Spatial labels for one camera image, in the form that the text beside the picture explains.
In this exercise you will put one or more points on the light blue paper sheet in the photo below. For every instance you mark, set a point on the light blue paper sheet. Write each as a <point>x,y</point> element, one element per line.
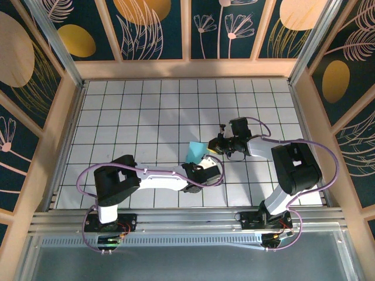
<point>195,150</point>

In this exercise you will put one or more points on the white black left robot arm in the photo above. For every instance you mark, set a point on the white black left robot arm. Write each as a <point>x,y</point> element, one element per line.
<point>161,181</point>

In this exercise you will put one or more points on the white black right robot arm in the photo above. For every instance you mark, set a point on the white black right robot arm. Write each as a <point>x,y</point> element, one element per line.
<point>278,199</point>

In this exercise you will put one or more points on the white grid mat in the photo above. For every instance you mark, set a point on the white grid mat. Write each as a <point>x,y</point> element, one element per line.
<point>205,96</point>

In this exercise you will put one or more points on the grey frosted panel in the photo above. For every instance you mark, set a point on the grey frosted panel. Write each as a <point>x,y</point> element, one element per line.
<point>187,263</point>

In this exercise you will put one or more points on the small controller board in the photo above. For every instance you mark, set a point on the small controller board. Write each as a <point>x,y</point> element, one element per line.
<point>109,240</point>
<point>275,237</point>

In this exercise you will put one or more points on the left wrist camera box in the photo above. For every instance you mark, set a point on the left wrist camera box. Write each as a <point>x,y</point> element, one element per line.
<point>209,162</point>

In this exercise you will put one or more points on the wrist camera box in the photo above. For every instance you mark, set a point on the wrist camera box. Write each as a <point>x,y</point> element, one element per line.
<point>209,162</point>
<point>222,130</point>

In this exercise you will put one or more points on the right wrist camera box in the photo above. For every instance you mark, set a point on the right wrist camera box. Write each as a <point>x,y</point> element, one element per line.
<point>222,130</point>

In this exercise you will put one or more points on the aluminium mounting rail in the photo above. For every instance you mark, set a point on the aluminium mounting rail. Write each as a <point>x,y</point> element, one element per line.
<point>187,222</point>

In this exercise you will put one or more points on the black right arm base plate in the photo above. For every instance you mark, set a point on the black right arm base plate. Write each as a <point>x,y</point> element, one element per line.
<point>249,223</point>

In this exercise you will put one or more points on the aluminium side rail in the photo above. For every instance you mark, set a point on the aluminium side rail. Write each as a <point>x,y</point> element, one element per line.
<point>300,114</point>
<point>67,146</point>

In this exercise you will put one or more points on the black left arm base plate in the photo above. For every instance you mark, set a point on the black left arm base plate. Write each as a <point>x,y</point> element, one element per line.
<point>130,219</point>

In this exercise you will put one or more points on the aluminium corner post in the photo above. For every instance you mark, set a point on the aluminium corner post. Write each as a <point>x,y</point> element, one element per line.
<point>312,41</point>
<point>54,41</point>

